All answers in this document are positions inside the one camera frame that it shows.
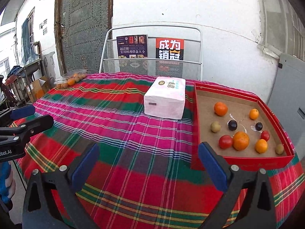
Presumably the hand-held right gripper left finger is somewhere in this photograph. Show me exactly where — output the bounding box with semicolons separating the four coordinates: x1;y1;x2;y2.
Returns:
22;143;100;229

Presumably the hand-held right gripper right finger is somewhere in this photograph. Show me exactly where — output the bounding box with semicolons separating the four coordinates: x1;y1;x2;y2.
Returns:
198;142;277;229

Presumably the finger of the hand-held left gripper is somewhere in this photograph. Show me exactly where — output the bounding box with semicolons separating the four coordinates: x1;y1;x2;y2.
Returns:
0;104;36;126
0;114;54;148

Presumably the red cardboard box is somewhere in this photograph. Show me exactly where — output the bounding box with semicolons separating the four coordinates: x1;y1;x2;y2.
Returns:
191;82;295;172

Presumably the person's left hand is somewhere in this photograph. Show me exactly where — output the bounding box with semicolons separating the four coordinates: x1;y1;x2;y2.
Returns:
0;161;16;204

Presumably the open brown cardboard box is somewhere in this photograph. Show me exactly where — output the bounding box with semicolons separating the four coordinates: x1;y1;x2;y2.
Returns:
30;76;51;91

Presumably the red green plaid tablecloth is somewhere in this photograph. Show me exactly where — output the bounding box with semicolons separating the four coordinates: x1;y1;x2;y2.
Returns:
10;73;303;229

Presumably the rusty metal machine stand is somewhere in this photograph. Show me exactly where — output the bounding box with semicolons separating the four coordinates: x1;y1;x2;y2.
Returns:
5;42;43;105

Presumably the clear plastic container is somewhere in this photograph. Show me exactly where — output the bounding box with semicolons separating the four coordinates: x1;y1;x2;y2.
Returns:
54;68;87;89

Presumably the window with blue curtain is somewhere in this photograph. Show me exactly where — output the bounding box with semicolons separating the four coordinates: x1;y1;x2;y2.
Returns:
21;7;36;60

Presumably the pink white tissue pack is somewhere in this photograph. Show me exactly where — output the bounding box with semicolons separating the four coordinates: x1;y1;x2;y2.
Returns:
144;76;186;120

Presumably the studded grey metal door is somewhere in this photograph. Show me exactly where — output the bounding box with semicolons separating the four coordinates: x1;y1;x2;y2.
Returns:
54;0;113;75

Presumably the grey metal cabinet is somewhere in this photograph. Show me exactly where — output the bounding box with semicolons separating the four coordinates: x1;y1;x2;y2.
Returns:
269;52;305;158

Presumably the purple cookbook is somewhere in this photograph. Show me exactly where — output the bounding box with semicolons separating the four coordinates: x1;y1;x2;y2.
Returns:
116;34;148;73

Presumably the orange black book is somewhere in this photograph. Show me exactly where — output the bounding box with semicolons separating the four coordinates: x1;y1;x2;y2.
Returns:
156;38;185;78

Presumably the barred window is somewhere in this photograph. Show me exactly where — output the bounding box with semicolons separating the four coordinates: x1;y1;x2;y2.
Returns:
260;0;305;55

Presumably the black printed wall notice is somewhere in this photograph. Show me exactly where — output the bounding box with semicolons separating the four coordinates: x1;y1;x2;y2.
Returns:
39;19;49;35

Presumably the white wire rack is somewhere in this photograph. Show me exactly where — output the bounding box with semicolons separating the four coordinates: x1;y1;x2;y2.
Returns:
99;25;202;80

